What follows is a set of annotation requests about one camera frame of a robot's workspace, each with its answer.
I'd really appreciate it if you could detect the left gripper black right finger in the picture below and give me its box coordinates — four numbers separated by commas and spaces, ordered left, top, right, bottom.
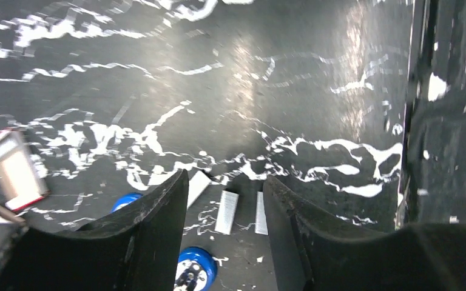
263, 176, 466, 290

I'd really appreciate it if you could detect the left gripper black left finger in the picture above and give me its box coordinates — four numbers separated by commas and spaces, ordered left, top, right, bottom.
0, 170, 189, 290

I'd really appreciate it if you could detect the blue stapler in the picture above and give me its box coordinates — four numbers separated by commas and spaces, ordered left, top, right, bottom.
174, 247, 217, 291
111, 192, 143, 213

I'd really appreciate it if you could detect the staple box tray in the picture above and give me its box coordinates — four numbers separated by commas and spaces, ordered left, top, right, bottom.
0, 129, 50, 212

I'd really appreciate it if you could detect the small white staple strip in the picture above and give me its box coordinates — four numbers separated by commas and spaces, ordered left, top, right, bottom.
186, 171, 212, 209

